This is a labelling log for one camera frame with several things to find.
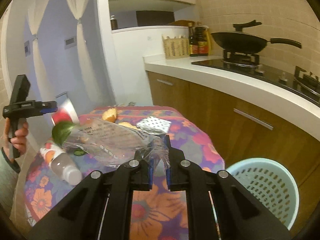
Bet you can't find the white countertop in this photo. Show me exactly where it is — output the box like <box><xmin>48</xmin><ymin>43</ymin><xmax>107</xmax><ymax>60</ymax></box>
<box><xmin>143</xmin><ymin>54</ymin><xmax>319</xmax><ymax>140</ymax></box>

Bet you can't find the dark sauce bottle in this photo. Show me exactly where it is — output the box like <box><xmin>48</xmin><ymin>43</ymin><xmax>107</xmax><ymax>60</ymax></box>
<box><xmin>188</xmin><ymin>22</ymin><xmax>199</xmax><ymax>57</ymax></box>

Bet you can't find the white curtain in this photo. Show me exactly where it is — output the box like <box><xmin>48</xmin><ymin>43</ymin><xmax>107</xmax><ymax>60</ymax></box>
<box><xmin>28</xmin><ymin>0</ymin><xmax>107</xmax><ymax>105</ymax></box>

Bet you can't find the black gas stove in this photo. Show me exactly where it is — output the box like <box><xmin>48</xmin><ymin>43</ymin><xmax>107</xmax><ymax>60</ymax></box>
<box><xmin>193</xmin><ymin>50</ymin><xmax>319</xmax><ymax>106</ymax></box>

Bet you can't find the orange peel piece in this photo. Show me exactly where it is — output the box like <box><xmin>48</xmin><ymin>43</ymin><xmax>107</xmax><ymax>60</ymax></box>
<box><xmin>101</xmin><ymin>108</ymin><xmax>117</xmax><ymax>123</ymax></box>
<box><xmin>118</xmin><ymin>122</ymin><xmax>139</xmax><ymax>130</ymax></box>

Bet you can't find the clear plastic bag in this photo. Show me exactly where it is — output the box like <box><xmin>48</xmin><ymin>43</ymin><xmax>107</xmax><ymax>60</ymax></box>
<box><xmin>62</xmin><ymin>118</ymin><xmax>170</xmax><ymax>168</ymax></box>

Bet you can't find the dark jar on shelf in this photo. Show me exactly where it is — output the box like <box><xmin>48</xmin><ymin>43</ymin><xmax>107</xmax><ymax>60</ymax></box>
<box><xmin>110</xmin><ymin>15</ymin><xmax>118</xmax><ymax>30</ymax></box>

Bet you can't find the plastic drink bottle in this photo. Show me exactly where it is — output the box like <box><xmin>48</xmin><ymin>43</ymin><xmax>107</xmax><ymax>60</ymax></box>
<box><xmin>40</xmin><ymin>141</ymin><xmax>82</xmax><ymax>186</ymax></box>

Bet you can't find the green vegetable leaf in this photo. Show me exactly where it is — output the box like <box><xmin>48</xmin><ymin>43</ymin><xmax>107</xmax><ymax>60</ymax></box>
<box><xmin>52</xmin><ymin>121</ymin><xmax>79</xmax><ymax>147</ymax></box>

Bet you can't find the woven beige basket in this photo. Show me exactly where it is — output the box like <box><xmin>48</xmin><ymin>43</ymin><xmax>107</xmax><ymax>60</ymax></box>
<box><xmin>162</xmin><ymin>36</ymin><xmax>190</xmax><ymax>60</ymax></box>

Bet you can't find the red snack wrapper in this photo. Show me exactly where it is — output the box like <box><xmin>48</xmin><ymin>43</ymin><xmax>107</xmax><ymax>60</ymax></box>
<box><xmin>52</xmin><ymin>99</ymin><xmax>79</xmax><ymax>125</ymax></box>

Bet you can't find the grey left sleeve forearm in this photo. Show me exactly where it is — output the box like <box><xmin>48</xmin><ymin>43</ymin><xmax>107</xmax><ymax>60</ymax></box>
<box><xmin>0</xmin><ymin>148</ymin><xmax>21</xmax><ymax>216</ymax></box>

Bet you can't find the person's left hand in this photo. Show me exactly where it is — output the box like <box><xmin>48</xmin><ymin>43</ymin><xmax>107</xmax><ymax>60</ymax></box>
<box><xmin>3</xmin><ymin>118</ymin><xmax>29</xmax><ymax>159</ymax></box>

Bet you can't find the dotted white paper wrapper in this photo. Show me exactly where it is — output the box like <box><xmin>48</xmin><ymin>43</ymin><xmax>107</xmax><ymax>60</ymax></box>
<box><xmin>136</xmin><ymin>116</ymin><xmax>171</xmax><ymax>134</ymax></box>

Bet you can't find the black wok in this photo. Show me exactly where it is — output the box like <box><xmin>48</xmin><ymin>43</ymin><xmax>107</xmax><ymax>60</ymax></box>
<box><xmin>211</xmin><ymin>20</ymin><xmax>302</xmax><ymax>54</ymax></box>

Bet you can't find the wooden kitchen cabinet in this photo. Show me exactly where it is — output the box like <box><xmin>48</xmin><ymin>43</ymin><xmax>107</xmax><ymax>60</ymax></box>
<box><xmin>147</xmin><ymin>72</ymin><xmax>319</xmax><ymax>236</ymax></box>

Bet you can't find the light blue trash basket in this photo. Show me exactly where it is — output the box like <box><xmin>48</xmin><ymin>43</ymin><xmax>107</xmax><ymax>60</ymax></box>
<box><xmin>227</xmin><ymin>158</ymin><xmax>299</xmax><ymax>230</ymax></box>

